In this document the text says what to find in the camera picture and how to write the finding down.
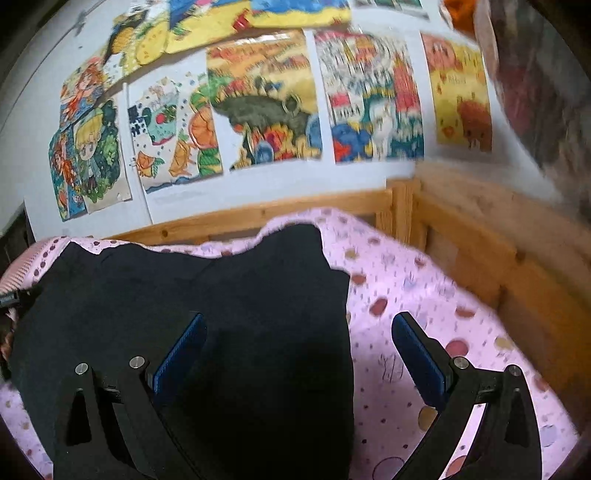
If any black padded jacket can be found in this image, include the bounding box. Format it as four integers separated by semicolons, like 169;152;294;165
9;224;356;480

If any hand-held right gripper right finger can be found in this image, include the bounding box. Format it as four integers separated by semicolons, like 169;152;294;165
392;311;542;480

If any grey hanging cloth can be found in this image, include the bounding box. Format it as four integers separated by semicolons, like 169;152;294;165
475;0;591;204

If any black bird wall poster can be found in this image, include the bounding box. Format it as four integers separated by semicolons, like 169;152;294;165
102;9;172;77

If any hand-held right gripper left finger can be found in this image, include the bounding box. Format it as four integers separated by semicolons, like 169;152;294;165
53;311;208;480

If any red-haired character wall poster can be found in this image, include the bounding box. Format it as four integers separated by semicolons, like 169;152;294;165
60;58;116;123

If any dark hat wall poster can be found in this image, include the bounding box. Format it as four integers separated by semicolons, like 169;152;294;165
205;30;324;172

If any blue and yellow wall poster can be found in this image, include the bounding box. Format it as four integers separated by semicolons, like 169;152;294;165
252;0;352;29

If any person's left hand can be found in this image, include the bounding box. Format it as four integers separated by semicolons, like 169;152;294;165
0;311;18;370

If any pink striped pillow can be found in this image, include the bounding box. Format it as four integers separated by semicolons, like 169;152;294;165
0;235;70;297

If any blue bird city wall poster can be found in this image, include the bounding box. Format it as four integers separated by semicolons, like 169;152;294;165
314;30;426;164

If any wooden bed frame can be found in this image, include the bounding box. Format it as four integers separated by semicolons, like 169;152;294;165
99;161;591;444

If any orange fruit wall poster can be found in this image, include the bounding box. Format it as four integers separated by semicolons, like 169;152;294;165
127;69;225;195

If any yellow bear wall poster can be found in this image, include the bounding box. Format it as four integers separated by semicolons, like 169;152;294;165
420;31;494;154

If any pink spotted bedsheet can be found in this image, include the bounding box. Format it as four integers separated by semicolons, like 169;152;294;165
0;207;580;480

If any yellow patterned wall poster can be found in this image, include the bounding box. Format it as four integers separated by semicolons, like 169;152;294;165
165;0;259;55

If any blond character wall poster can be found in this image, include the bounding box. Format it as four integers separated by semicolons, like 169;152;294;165
48;99;134;222

